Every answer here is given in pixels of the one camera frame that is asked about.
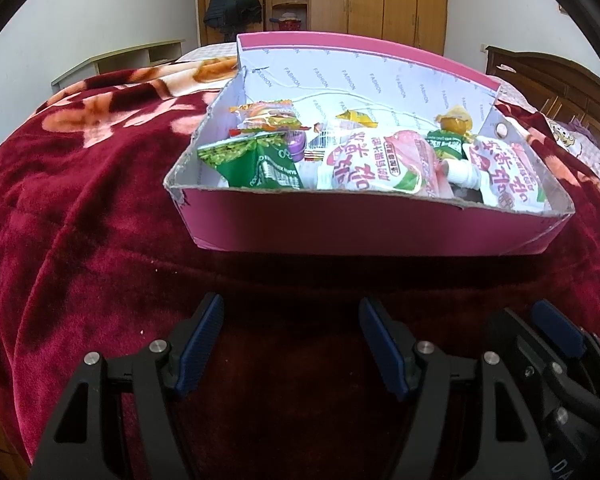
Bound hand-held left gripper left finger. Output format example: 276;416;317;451
30;292;226;480

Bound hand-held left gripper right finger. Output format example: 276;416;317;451
358;297;551;480

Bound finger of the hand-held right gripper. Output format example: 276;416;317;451
532;300;600;396
486;309;596;411

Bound pink cardboard box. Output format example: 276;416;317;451
163;31;576;257

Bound pink white jelly pouch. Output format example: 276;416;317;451
316;129;443;195
442;136;548;211

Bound light green snack packet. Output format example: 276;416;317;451
197;136;306;192

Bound dark green snack packet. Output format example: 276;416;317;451
425;129;473;163

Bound purple snack tin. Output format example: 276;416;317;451
285;130;308;161

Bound orange yellow snack packet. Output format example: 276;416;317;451
434;105;476;136

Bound burger print snack packet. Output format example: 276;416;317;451
229;101;301;136

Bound red floral blanket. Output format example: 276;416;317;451
0;57;600;466

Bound dark wooden headboard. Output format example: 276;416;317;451
485;45;600;161

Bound beige low shelf cabinet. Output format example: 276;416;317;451
51;39;187;95

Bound red pot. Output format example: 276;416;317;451
270;12;303;33

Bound dark hanging jackets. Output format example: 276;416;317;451
203;0;263;43

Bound wooden wardrobe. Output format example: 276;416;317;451
195;0;448;56

